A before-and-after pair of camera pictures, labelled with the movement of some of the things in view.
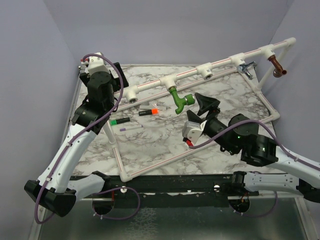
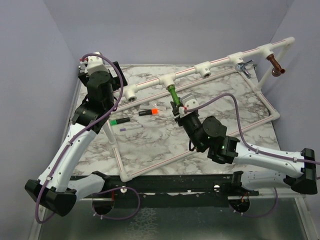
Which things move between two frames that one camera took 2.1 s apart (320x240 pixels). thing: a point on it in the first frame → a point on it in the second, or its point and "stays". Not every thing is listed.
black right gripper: (205, 104) → (176, 116)
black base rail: (173, 191) stays
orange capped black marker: (145, 112) stays
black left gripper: (120, 75) stays
